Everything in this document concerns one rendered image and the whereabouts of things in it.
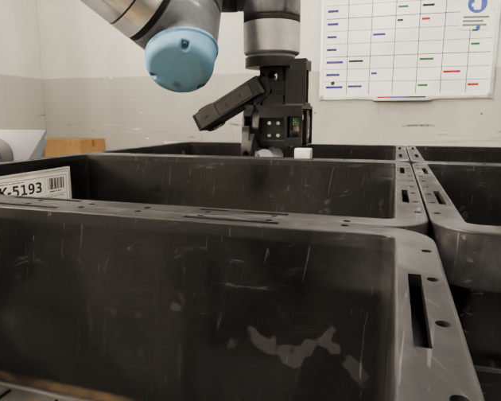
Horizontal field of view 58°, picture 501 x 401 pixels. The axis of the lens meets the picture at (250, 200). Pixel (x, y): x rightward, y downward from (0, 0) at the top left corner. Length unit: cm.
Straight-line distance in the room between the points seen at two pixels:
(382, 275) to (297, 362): 5
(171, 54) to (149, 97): 356
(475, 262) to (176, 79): 39
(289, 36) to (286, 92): 7
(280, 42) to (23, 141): 47
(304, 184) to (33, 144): 50
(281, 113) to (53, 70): 407
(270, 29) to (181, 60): 15
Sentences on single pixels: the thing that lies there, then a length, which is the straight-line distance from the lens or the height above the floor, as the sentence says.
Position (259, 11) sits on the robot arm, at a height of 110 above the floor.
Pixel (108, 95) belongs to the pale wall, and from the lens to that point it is 425.
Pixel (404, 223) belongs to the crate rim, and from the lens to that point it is 21.
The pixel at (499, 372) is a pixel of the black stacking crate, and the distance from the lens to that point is 23.
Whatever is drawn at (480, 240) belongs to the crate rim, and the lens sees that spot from 20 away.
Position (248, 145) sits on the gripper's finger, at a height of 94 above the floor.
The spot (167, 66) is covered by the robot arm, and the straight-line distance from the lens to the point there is 51.
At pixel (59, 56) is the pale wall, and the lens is 456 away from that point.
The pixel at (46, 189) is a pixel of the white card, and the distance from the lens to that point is 55.
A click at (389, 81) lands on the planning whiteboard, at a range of 357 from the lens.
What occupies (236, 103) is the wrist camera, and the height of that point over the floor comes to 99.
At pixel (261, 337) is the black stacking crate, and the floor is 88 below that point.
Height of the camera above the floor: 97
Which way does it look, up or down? 10 degrees down
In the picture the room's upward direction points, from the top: straight up
